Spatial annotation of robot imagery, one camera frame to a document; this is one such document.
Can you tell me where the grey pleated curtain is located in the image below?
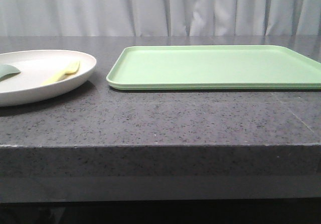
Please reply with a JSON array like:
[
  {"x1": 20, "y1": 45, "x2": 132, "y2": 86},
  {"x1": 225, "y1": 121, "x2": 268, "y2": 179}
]
[{"x1": 1, "y1": 0, "x2": 320, "y2": 37}]

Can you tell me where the beige round plate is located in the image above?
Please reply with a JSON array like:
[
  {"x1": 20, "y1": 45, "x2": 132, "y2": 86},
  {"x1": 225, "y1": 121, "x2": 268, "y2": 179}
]
[{"x1": 1, "y1": 50, "x2": 97, "y2": 106}]

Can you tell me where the light green serving tray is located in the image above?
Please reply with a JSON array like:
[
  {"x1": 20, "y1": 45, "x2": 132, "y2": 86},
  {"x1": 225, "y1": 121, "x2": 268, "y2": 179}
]
[{"x1": 106, "y1": 45, "x2": 320, "y2": 90}]

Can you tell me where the sage green plastic spoon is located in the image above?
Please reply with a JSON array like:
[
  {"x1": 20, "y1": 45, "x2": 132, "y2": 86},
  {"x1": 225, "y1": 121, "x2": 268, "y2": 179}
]
[{"x1": 1, "y1": 64, "x2": 21, "y2": 81}]

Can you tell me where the yellow plastic fork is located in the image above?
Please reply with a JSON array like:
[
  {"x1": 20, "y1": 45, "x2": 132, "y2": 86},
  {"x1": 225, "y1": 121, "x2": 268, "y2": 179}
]
[{"x1": 41, "y1": 61, "x2": 80, "y2": 86}]

